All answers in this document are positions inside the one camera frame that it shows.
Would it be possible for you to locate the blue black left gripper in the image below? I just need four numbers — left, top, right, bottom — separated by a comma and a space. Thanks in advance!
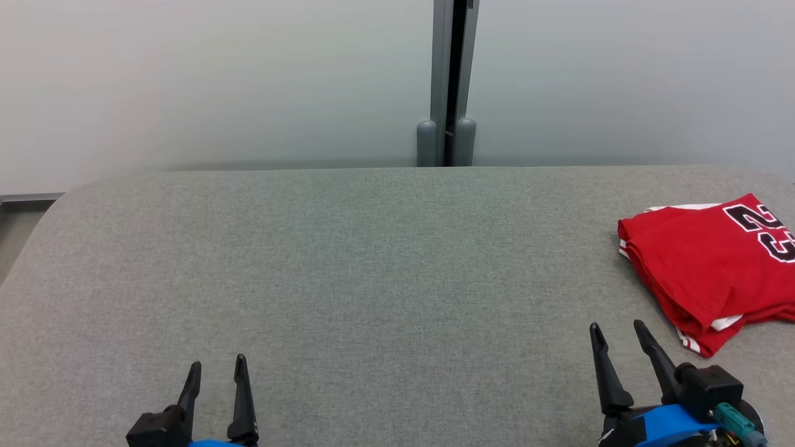
176, 353, 260, 447

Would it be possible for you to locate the grey metal partition post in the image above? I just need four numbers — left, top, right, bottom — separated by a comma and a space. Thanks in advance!
416, 0, 481, 168

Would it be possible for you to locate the right camera cable teal plug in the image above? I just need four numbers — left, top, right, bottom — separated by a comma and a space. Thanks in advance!
714, 402, 769, 447

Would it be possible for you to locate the red jersey with white trim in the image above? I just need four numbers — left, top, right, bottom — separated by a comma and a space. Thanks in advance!
616, 193, 795, 359

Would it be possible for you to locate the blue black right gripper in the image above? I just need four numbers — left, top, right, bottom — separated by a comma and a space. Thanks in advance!
588, 319, 721, 447

